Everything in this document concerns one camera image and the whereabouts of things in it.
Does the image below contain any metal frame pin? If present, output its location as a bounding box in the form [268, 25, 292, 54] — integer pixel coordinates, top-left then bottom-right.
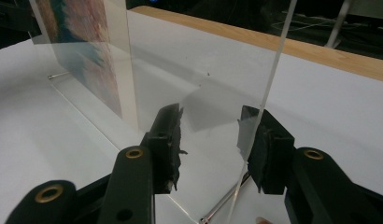
[199, 172, 253, 224]
[47, 71, 71, 80]

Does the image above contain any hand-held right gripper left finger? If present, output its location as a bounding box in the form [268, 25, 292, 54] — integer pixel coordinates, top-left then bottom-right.
[140, 103, 189, 195]

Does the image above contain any colourful picture print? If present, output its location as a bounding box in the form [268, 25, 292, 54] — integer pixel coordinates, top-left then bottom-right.
[35, 0, 123, 119]

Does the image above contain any white metal stand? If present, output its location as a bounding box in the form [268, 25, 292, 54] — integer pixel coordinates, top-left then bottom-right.
[324, 0, 353, 49]

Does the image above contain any clear acrylic photo frame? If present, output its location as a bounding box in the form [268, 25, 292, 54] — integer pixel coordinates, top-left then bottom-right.
[28, 0, 299, 224]

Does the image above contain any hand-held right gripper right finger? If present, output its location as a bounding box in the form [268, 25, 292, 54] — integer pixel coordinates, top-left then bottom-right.
[235, 105, 296, 196]

